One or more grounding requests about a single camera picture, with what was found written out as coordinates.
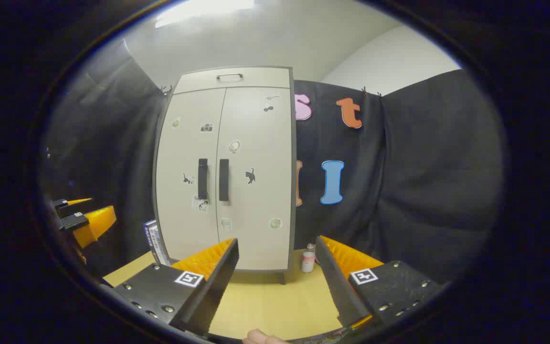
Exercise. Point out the white book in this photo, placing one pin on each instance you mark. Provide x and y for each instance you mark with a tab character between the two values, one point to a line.
156	244

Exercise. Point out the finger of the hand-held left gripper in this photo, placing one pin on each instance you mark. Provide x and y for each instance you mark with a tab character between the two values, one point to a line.
77	208
96	224

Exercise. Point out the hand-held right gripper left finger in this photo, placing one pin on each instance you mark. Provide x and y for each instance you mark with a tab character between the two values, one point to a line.
217	291

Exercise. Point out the grey double-door shoe cabinet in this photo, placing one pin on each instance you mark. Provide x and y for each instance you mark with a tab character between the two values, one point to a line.
293	200

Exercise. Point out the grey cabinet drawer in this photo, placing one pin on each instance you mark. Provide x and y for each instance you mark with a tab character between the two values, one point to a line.
256	79

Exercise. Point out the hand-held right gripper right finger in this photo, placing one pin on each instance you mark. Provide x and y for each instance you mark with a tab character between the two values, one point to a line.
339	286

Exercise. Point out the grey cabinet door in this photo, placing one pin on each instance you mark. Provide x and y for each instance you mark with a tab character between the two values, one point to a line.
260	143
179	153

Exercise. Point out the light blue book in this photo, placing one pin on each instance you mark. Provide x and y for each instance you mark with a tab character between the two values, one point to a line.
163	253

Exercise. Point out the white bottle with pink label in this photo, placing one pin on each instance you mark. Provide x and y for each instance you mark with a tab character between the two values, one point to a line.
308	262

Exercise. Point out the black backdrop cloth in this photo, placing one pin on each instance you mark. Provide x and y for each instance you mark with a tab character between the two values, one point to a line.
423	167

